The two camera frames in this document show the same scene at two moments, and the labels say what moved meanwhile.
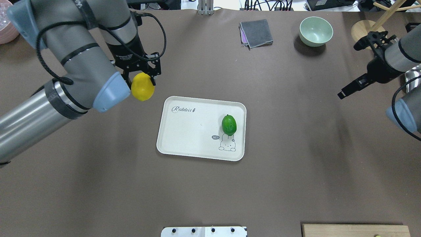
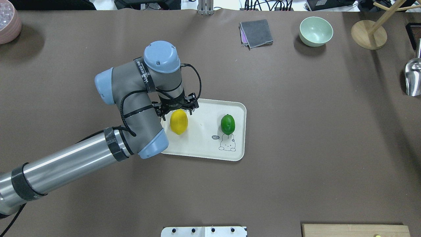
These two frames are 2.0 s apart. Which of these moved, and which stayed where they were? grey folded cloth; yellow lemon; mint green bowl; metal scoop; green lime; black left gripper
Moved: yellow lemon; black left gripper
Stayed: mint green bowl; grey folded cloth; green lime; metal scoop
